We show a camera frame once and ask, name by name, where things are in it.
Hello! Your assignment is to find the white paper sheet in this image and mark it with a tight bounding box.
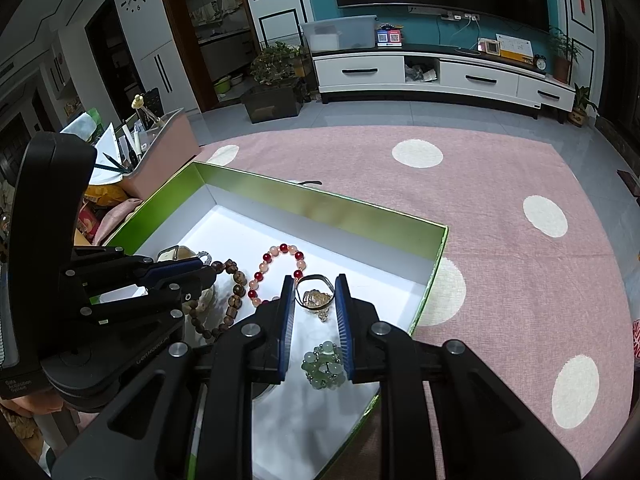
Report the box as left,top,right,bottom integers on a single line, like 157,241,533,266
90,122,132,186

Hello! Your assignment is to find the clear plastic storage box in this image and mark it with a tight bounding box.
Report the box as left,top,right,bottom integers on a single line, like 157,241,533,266
300,16,377,53

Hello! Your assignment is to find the green jade bead bracelet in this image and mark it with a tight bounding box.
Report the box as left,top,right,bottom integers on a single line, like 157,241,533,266
301,341,346,390

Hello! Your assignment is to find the small gold ornament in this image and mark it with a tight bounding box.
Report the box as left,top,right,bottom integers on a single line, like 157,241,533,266
302,287,331,322

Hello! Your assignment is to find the pink polka-dot tablecloth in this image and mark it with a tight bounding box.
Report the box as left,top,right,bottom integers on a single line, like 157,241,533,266
92,127,636,480

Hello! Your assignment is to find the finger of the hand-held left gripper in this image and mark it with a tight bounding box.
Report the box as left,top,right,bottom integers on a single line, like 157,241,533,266
77,265,217,331
59,246,207,297

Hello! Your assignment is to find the cream wristwatch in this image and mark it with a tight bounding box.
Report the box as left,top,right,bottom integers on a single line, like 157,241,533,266
156,244,221,328

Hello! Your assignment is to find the small potted plant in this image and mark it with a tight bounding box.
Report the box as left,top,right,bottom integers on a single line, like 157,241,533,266
569,84,598,127

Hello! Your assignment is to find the desk calendar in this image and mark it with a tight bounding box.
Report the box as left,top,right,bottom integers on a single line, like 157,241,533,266
496,33,532,63

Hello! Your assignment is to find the yellow snack packet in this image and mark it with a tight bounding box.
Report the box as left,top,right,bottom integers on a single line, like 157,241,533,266
84,183,130,207

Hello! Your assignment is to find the white television stand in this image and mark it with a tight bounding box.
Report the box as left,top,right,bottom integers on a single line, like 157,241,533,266
312,42,576,121

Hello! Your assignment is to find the red and pink bead bracelet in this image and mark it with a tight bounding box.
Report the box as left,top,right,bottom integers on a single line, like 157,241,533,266
247,243,307,307

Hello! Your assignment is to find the dark pencil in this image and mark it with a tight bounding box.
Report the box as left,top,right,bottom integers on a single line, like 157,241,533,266
95,152,126,173

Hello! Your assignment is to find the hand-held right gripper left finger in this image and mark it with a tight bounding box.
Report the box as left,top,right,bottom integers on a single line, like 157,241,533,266
50,274,297,480

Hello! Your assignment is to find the red snack packet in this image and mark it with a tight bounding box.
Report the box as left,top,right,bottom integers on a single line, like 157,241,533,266
75,207,108,246

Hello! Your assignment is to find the bonsai plant in dark planter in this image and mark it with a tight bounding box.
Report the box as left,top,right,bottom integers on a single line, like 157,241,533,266
241,41,313,124

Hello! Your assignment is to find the brown wooden bead bracelet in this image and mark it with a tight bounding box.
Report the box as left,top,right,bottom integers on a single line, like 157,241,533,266
182,258,247,346

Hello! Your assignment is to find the tall potted plant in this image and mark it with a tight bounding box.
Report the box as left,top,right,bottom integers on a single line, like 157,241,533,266
547,27,583,85

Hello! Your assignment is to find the pink desk organizer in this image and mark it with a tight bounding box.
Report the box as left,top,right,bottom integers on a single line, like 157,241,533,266
115,108,202,200

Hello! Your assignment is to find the green cardboard box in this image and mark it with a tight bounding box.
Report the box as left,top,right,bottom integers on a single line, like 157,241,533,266
102,161,449,480

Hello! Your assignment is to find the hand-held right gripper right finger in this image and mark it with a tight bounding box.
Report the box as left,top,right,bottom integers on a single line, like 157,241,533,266
334,274,591,480

